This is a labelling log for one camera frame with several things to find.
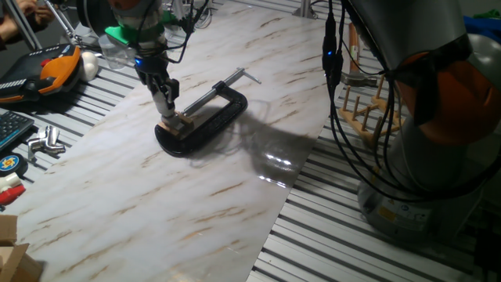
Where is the upright aluminium post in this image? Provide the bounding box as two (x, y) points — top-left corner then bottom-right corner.
(292, 0), (319, 20)

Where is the silver metal pipe fitting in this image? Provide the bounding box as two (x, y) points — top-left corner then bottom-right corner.
(43, 125), (61, 146)
(26, 137), (67, 160)

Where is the white egg shaped object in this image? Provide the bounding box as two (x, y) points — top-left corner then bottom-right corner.
(80, 50), (99, 82)

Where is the clear plastic jar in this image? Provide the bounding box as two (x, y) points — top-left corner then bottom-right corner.
(98, 34), (134, 71)

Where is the hammer with wooden handle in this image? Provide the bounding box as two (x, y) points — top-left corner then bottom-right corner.
(340, 23), (379, 88)

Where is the slanted aluminium stand leg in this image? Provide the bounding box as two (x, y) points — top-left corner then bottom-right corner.
(3, 0), (43, 51)

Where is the black metal C-clamp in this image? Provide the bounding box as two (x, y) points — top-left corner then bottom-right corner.
(153, 67), (262, 158)

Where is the black orange teach pendant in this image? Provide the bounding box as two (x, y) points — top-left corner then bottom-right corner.
(0, 43), (83, 105)

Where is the person's forearm dark sleeve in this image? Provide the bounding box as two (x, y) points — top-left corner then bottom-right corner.
(0, 13), (27, 50)

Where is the white light bulb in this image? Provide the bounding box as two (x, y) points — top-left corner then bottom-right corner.
(151, 89), (176, 118)

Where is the wooden peg rack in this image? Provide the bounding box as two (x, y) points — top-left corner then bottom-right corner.
(338, 74), (406, 149)

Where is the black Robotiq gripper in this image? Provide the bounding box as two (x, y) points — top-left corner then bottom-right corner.
(135, 54), (181, 107)

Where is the person's bare hand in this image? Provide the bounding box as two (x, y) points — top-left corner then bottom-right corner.
(15, 0), (56, 27)

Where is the blue plastic bag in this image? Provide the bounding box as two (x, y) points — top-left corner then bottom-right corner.
(463, 15), (501, 43)

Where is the small wooden clamp pad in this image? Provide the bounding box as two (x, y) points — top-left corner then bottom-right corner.
(178, 111), (196, 127)
(157, 121), (181, 139)

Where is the open brown cardboard box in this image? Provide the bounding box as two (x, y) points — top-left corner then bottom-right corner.
(0, 214), (44, 282)

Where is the thin metal rod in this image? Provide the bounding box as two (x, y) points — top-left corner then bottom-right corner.
(45, 0), (81, 46)

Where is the black filament spool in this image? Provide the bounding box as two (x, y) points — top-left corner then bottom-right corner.
(76, 0), (114, 38)

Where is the marble pattern table sheet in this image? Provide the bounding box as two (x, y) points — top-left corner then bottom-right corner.
(3, 2), (353, 282)

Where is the black computer keyboard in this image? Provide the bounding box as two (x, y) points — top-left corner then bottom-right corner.
(0, 110), (35, 153)

